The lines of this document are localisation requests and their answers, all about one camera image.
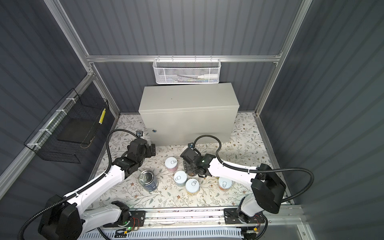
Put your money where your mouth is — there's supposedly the black corrugated cable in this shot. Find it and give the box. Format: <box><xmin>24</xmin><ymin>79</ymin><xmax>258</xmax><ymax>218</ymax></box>
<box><xmin>17</xmin><ymin>128</ymin><xmax>142</xmax><ymax>240</ymax></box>
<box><xmin>193</xmin><ymin>134</ymin><xmax>315</xmax><ymax>203</ymax></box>

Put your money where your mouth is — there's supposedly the left black corrugated cable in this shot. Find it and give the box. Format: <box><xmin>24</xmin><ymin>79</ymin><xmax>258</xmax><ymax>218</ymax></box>
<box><xmin>17</xmin><ymin>128</ymin><xmax>142</xmax><ymax>240</ymax></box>

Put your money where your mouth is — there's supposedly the pink label can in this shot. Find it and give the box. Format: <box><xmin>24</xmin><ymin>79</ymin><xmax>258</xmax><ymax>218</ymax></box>
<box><xmin>165</xmin><ymin>157</ymin><xmax>178</xmax><ymax>173</ymax></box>

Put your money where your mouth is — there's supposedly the white wire mesh basket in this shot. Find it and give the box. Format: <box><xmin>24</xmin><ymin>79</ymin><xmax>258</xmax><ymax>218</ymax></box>
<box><xmin>153</xmin><ymin>60</ymin><xmax>222</xmax><ymax>85</ymax></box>

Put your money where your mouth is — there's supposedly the black wire mesh basket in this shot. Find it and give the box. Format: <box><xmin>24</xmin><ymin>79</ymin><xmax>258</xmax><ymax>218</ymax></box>
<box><xmin>24</xmin><ymin>90</ymin><xmax>109</xmax><ymax>164</ymax></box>

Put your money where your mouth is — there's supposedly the yellow label can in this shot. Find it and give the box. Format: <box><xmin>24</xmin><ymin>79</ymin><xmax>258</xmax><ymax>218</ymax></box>
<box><xmin>185</xmin><ymin>179</ymin><xmax>200</xmax><ymax>196</ymax></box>

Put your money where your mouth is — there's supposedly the right black corrugated cable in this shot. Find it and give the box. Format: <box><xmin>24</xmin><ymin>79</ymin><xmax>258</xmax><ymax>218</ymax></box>
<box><xmin>193</xmin><ymin>134</ymin><xmax>315</xmax><ymax>203</ymax></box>

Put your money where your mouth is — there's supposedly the green label can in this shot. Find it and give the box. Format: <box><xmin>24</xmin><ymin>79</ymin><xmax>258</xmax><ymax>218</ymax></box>
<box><xmin>174</xmin><ymin>171</ymin><xmax>188</xmax><ymax>188</ymax></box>

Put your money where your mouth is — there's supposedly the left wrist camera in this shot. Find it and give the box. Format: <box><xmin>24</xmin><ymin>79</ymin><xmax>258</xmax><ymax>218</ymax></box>
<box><xmin>136</xmin><ymin>130</ymin><xmax>144</xmax><ymax>139</ymax></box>

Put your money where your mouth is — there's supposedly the blue label tin can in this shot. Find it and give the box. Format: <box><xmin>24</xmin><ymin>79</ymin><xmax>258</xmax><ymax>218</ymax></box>
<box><xmin>139</xmin><ymin>170</ymin><xmax>158</xmax><ymax>192</ymax></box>

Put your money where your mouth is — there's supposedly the orange label can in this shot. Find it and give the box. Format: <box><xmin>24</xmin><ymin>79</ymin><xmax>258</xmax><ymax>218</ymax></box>
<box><xmin>218</xmin><ymin>177</ymin><xmax>233</xmax><ymax>192</ymax></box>

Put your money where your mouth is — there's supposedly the grey metal cabinet box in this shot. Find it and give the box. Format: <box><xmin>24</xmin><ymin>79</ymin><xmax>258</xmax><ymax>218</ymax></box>
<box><xmin>139</xmin><ymin>83</ymin><xmax>240</xmax><ymax>146</ymax></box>

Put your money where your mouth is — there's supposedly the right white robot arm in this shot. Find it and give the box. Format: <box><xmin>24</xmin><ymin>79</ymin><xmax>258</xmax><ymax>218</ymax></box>
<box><xmin>181</xmin><ymin>147</ymin><xmax>286</xmax><ymax>223</ymax></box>

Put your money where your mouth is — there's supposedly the white perforated cable tray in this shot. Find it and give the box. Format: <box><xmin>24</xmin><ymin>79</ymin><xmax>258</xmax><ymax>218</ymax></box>
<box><xmin>77</xmin><ymin>227</ymin><xmax>244</xmax><ymax>240</ymax></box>

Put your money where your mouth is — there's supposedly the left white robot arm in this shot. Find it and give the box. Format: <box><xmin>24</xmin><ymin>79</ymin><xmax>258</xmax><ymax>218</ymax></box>
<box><xmin>38</xmin><ymin>138</ymin><xmax>156</xmax><ymax>240</ymax></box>

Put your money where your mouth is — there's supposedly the white tube in basket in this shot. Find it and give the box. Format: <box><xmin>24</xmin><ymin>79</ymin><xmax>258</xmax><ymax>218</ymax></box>
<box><xmin>197</xmin><ymin>74</ymin><xmax>220</xmax><ymax>83</ymax></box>

